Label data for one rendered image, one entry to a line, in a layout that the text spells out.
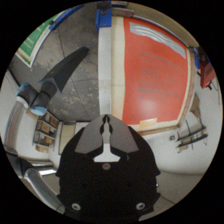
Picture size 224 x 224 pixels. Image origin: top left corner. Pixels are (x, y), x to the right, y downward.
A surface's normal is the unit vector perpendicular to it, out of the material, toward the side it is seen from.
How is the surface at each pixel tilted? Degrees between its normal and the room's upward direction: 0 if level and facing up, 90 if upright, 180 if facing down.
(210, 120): 90
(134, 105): 32
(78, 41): 0
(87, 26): 0
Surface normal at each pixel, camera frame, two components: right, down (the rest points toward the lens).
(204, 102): -1.00, 0.02
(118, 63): 0.05, 0.47
